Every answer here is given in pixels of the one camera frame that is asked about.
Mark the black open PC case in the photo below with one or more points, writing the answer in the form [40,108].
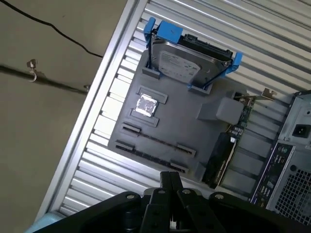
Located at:
[291,170]

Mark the silver CPU chip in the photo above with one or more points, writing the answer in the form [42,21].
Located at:
[146,106]

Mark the green graphics card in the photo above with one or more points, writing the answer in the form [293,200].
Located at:
[218,160]

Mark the grey parts rack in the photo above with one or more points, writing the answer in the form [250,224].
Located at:
[184,121]

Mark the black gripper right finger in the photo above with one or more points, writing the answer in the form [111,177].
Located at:
[192,208]

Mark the dark rod with clamp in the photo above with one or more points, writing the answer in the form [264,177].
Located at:
[60,85]

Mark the hard disk in blue carrier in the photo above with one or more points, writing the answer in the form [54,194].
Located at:
[179,63]

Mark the grey power supply unit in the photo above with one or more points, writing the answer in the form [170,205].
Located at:
[300,131]

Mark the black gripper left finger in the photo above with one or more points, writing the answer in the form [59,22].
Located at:
[155,208]

